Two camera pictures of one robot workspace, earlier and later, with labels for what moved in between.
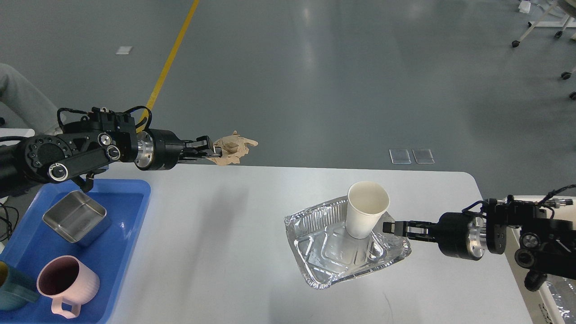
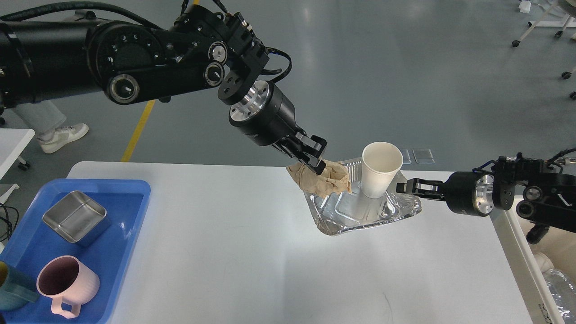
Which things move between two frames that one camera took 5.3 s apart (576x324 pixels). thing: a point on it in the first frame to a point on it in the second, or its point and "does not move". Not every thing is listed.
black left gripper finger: [193, 153] to [307, 159]
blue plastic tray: [30, 244] does not move
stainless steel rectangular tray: [78, 218] does not move
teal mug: [17, 288] does not move
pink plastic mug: [65, 279] does not move
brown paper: [232, 147] to [333, 181]
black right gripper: [459, 234] to [467, 193]
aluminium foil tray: [328, 255] to [344, 213]
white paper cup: [367, 201] to [380, 161]
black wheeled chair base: [565, 75] does not move
